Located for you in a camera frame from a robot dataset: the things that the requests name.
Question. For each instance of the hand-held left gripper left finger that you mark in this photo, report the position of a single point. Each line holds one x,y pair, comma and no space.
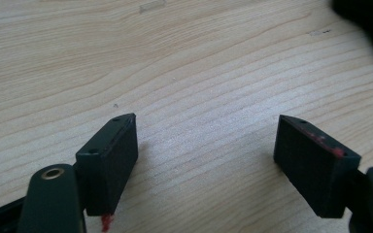
110,168

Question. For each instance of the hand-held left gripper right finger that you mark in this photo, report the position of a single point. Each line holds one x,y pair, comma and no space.
314,171

